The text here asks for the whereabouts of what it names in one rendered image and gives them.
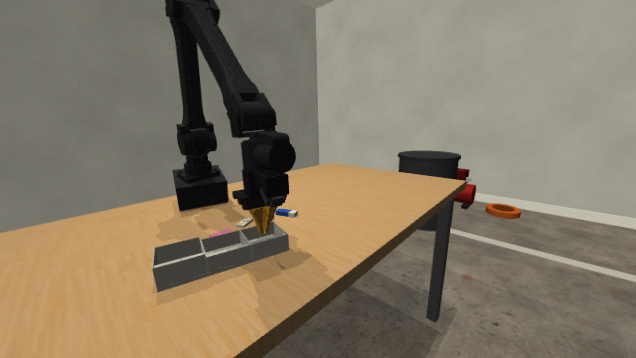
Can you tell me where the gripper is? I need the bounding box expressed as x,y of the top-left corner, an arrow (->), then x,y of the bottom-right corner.
232,166 -> 278,235

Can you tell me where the white domino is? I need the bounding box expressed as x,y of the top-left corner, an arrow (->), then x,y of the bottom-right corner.
236,218 -> 253,228

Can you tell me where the grey open bin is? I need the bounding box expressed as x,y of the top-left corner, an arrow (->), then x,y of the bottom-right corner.
152,221 -> 289,292

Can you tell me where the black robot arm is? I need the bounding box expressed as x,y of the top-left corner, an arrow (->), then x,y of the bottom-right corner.
165,0 -> 296,208

